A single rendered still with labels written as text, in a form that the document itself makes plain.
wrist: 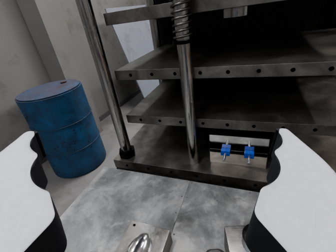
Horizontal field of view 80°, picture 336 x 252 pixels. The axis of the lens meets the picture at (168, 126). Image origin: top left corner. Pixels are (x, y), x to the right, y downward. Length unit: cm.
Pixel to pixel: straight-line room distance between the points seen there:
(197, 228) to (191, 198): 14
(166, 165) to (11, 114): 215
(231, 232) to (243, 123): 48
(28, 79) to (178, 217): 252
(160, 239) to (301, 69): 77
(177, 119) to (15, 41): 231
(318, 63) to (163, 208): 80
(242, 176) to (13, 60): 263
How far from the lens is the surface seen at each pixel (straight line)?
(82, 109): 232
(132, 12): 100
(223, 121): 98
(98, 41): 102
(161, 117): 106
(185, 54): 85
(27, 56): 300
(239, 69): 88
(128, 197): 100
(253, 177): 106
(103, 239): 91
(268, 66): 88
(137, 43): 383
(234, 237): 71
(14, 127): 292
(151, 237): 77
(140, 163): 118
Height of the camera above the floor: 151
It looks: 30 degrees down
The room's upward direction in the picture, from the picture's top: 9 degrees counter-clockwise
